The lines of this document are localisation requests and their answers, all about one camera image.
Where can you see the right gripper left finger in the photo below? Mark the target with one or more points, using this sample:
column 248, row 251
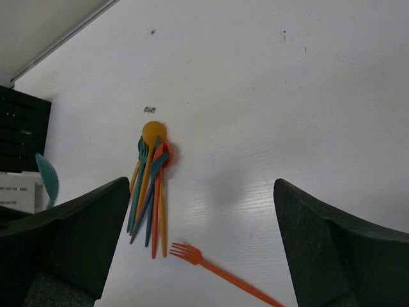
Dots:
column 62, row 256

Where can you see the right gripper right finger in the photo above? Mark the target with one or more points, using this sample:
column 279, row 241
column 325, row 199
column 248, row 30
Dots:
column 337, row 259

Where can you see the teal spoon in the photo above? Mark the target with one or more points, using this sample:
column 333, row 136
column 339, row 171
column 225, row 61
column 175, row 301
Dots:
column 49, row 178

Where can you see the orange fork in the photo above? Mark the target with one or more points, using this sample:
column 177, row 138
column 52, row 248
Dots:
column 193, row 255

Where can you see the orange spoon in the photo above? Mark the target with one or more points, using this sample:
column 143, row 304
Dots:
column 168, row 149

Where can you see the white utensil caddy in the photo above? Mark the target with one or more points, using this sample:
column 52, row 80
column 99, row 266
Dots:
column 22, row 191

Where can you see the yellow knife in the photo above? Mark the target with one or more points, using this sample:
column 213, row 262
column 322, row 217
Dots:
column 159, row 224

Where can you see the teal fork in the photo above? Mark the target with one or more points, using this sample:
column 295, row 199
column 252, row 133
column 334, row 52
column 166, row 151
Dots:
column 135, row 185

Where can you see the dark blue fork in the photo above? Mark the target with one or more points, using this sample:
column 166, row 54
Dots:
column 154, row 170

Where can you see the black utensil caddy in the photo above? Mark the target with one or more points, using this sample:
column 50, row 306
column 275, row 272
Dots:
column 24, row 122

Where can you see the yellow spoon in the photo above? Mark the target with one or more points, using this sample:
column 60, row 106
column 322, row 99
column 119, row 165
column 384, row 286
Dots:
column 150, row 132

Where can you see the aluminium frame rail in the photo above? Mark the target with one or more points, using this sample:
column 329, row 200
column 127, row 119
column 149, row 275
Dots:
column 71, row 33

